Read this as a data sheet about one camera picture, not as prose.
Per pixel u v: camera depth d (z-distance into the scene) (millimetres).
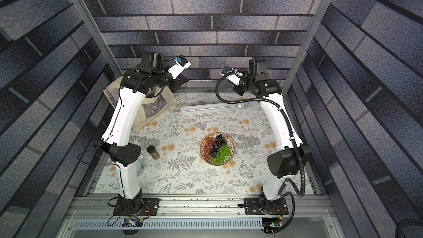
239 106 890
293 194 708
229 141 923
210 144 895
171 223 776
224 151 881
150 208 732
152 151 815
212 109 890
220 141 913
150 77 529
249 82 621
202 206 758
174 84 632
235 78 644
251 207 726
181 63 599
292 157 439
